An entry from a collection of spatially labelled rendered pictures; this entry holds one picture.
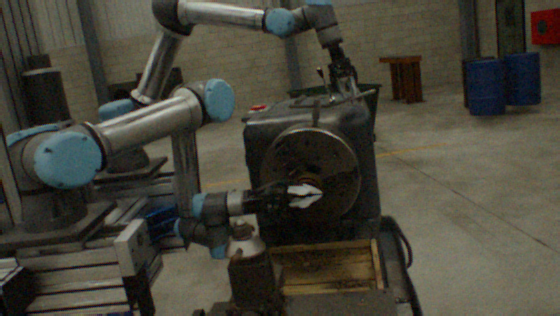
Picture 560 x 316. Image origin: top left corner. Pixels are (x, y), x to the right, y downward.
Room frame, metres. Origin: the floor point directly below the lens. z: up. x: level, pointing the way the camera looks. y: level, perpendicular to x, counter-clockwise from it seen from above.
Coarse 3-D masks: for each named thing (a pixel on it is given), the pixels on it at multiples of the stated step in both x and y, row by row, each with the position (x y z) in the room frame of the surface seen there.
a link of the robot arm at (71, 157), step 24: (192, 96) 1.12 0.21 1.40; (216, 96) 1.14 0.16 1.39; (120, 120) 0.99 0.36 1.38; (144, 120) 1.01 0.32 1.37; (168, 120) 1.06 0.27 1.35; (192, 120) 1.12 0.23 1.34; (216, 120) 1.14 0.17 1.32; (48, 144) 0.83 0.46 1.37; (72, 144) 0.85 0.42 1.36; (96, 144) 0.89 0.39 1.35; (120, 144) 0.96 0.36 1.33; (144, 144) 1.02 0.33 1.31; (24, 168) 0.89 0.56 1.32; (48, 168) 0.82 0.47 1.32; (72, 168) 0.85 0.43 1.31; (96, 168) 0.88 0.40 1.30
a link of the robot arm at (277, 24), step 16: (160, 0) 1.38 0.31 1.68; (176, 0) 1.36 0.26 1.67; (192, 0) 1.36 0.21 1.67; (208, 0) 1.36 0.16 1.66; (160, 16) 1.40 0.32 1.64; (176, 16) 1.36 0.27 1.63; (192, 16) 1.36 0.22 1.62; (208, 16) 1.34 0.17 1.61; (224, 16) 1.32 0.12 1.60; (240, 16) 1.31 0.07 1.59; (256, 16) 1.30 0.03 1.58; (272, 16) 1.26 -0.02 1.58; (288, 16) 1.26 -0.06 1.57; (272, 32) 1.27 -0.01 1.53; (288, 32) 1.28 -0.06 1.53
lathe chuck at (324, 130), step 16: (304, 128) 1.31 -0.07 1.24; (320, 128) 1.32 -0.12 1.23; (272, 144) 1.32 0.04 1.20; (288, 144) 1.31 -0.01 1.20; (304, 144) 1.31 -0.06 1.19; (320, 144) 1.29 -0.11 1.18; (336, 144) 1.28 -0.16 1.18; (272, 160) 1.32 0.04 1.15; (304, 160) 1.30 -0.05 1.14; (320, 160) 1.29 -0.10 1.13; (336, 160) 1.29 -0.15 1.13; (352, 160) 1.28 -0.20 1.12; (272, 176) 1.32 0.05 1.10; (288, 176) 1.31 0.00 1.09; (336, 192) 1.29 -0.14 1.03; (352, 192) 1.28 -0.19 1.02; (320, 208) 1.30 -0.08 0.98; (336, 208) 1.29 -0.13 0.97; (304, 224) 1.30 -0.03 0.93; (320, 224) 1.30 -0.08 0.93
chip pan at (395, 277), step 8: (384, 232) 1.98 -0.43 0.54; (392, 232) 1.97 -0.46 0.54; (384, 240) 1.90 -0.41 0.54; (392, 240) 1.88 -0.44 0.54; (384, 248) 1.82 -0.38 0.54; (392, 248) 1.80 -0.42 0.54; (392, 256) 1.73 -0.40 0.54; (392, 264) 1.66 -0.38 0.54; (400, 264) 1.65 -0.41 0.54; (392, 272) 1.60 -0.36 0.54; (400, 272) 1.59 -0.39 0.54; (392, 280) 1.54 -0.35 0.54; (400, 280) 1.53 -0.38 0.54; (400, 288) 1.47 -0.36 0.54; (408, 288) 1.47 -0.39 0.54; (400, 296) 1.42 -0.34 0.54; (408, 296) 1.41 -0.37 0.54
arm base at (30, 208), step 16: (32, 192) 0.93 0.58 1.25; (48, 192) 0.94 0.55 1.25; (64, 192) 0.96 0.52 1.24; (32, 208) 0.92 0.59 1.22; (48, 208) 0.93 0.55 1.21; (64, 208) 0.95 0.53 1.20; (80, 208) 0.98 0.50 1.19; (32, 224) 0.91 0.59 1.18; (48, 224) 0.92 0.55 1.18; (64, 224) 0.93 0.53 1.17
